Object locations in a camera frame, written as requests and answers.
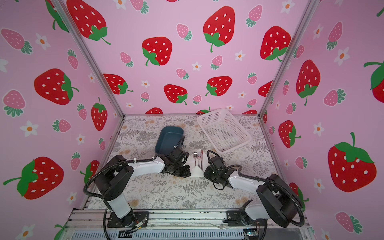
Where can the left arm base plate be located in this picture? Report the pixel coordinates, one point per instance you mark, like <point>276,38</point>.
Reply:
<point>135,219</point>

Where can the silver spoon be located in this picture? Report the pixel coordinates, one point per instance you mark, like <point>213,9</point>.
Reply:
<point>195,156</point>

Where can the white paper napkin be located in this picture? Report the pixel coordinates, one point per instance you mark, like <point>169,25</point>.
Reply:
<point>196,171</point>

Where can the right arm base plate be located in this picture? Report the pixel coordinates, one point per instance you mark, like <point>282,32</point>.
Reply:
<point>239,218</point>

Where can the white perforated plastic basket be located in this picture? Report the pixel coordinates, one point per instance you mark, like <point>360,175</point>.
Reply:
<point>224,131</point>

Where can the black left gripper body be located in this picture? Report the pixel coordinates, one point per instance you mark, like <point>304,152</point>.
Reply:
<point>181,170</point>

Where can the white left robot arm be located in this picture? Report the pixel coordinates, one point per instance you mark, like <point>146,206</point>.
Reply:
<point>109,183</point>

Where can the silver fork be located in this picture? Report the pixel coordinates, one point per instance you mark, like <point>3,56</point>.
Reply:
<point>199,159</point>

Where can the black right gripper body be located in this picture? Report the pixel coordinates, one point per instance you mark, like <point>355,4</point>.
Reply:
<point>211,176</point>

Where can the teal plastic tray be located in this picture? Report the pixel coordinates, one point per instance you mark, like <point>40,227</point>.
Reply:
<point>169,138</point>

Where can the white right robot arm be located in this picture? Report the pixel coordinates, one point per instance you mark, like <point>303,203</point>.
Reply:
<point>278,202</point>

